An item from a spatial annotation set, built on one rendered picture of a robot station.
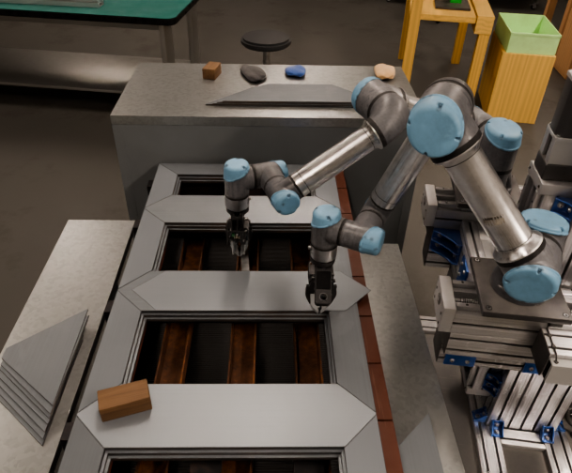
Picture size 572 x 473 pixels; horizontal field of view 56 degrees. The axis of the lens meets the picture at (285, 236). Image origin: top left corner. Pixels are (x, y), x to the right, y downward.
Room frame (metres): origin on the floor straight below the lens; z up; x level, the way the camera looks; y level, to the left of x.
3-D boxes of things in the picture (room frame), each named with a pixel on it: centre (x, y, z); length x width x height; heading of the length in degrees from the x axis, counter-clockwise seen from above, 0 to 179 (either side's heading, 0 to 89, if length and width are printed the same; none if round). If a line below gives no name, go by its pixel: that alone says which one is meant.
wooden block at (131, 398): (0.80, 0.38, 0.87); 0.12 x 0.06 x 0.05; 110
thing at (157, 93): (2.35, 0.09, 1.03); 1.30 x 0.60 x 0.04; 92
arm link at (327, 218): (1.16, -0.11, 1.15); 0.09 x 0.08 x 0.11; 66
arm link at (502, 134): (1.58, -0.68, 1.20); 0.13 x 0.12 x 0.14; 21
